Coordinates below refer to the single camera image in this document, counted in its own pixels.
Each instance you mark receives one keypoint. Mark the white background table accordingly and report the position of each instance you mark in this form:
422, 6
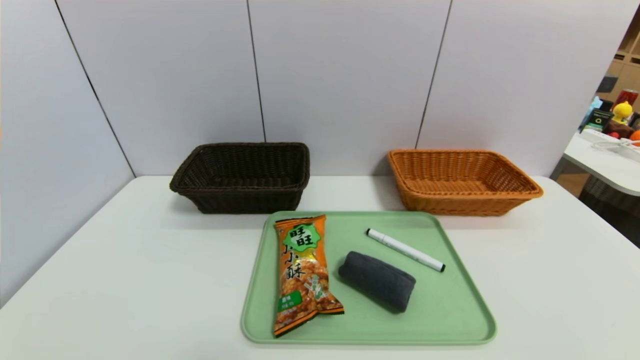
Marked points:
600, 165

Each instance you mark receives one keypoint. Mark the wooden shelf unit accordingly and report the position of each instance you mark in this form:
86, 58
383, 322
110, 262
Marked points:
627, 75

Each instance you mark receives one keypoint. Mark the dark grey flat panel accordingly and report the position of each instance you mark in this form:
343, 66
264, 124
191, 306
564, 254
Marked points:
607, 83

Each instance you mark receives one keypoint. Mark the orange round fruit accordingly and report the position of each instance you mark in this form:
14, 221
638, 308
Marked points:
636, 136

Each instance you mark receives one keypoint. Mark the white marker pen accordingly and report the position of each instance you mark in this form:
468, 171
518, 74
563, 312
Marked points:
405, 249

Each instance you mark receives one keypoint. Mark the dark brown lumpy object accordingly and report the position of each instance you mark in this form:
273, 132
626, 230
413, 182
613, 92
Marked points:
617, 128

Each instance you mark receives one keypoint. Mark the green plastic tray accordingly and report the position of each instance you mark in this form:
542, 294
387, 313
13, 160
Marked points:
440, 310

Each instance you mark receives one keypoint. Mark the red can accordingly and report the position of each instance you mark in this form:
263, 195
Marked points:
627, 96

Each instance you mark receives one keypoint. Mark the orange wicker basket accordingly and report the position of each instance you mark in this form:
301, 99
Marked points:
465, 205

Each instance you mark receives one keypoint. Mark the dark grey towel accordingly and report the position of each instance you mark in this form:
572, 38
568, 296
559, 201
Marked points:
377, 280

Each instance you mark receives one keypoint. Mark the yellow plush toy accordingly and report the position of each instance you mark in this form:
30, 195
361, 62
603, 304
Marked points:
623, 111

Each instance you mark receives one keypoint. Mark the orange snack bag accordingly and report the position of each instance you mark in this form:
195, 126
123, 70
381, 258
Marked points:
302, 280

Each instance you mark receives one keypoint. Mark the dark brown wicker basket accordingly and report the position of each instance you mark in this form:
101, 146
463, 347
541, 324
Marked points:
240, 200

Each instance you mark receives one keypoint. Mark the light blue packet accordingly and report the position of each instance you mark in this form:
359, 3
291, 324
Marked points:
592, 107

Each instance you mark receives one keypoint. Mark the small red fruit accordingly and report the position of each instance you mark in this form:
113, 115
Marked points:
614, 135

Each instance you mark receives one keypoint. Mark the black box green logo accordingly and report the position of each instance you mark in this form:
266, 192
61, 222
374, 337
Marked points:
600, 120

